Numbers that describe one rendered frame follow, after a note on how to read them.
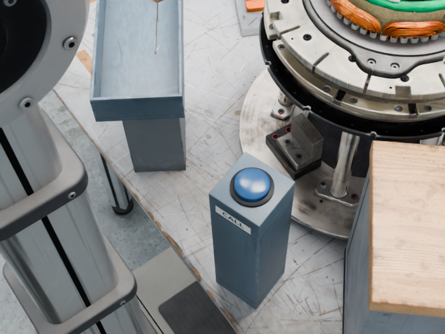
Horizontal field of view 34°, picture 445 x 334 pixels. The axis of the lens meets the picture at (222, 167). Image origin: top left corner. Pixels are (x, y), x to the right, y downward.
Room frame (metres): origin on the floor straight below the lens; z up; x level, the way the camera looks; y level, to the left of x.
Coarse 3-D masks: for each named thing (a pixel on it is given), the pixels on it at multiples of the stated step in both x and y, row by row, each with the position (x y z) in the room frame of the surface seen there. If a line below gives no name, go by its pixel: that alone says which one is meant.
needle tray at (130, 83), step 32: (128, 0) 0.71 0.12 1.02; (96, 32) 0.61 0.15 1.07; (128, 32) 0.65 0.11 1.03; (160, 32) 0.65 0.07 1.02; (96, 64) 0.57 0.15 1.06; (128, 64) 0.60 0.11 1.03; (160, 64) 0.59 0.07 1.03; (96, 96) 0.53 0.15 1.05; (128, 96) 0.51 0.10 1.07; (160, 96) 0.51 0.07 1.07; (128, 128) 0.58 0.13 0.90; (160, 128) 0.58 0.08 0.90; (160, 160) 0.58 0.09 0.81
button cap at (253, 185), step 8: (248, 168) 0.42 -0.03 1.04; (240, 176) 0.41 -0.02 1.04; (248, 176) 0.41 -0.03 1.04; (256, 176) 0.41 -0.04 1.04; (264, 176) 0.41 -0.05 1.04; (240, 184) 0.40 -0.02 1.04; (248, 184) 0.40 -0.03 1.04; (256, 184) 0.40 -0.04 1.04; (264, 184) 0.40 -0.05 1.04; (240, 192) 0.39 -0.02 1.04; (248, 192) 0.39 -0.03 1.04; (256, 192) 0.39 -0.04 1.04; (264, 192) 0.39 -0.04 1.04; (248, 200) 0.38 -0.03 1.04; (256, 200) 0.38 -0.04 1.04
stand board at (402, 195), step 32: (384, 160) 0.41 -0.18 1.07; (416, 160) 0.41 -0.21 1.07; (384, 192) 0.37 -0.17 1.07; (416, 192) 0.37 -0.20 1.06; (384, 224) 0.33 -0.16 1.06; (416, 224) 0.33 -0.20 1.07; (384, 256) 0.30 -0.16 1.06; (416, 256) 0.30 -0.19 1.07; (384, 288) 0.26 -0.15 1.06; (416, 288) 0.26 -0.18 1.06
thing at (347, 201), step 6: (324, 180) 0.54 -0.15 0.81; (330, 180) 0.54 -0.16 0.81; (318, 186) 0.53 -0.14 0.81; (348, 186) 0.53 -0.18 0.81; (318, 192) 0.52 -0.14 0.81; (324, 192) 0.52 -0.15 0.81; (348, 192) 0.52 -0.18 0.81; (354, 192) 0.51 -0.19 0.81; (330, 198) 0.51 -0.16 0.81; (342, 198) 0.51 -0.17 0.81; (348, 198) 0.51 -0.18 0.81; (342, 204) 0.50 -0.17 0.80; (348, 204) 0.50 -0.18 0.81; (354, 204) 0.50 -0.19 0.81
